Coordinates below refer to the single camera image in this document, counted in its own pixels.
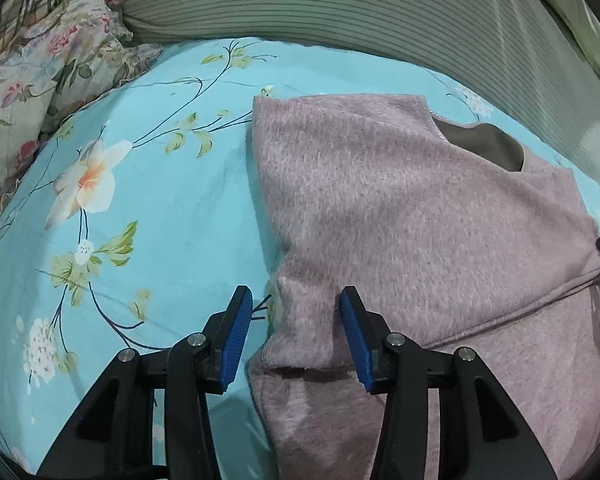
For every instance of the blue floral bed sheet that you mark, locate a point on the blue floral bed sheet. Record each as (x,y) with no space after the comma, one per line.
(180,210)

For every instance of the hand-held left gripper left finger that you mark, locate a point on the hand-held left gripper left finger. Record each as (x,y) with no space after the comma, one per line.
(235,340)

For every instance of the floral ruffled pillow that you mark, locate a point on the floral ruffled pillow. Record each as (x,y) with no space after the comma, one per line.
(45,70)

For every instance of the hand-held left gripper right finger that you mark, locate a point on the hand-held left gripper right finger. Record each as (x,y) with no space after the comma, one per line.
(355,340)

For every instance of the green striped pillow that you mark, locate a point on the green striped pillow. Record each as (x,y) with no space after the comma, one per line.
(355,20)

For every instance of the pink knit sweater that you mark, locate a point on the pink knit sweater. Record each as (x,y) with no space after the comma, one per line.
(405,210)

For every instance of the plain green cloth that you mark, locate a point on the plain green cloth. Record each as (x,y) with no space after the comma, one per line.
(590,25)

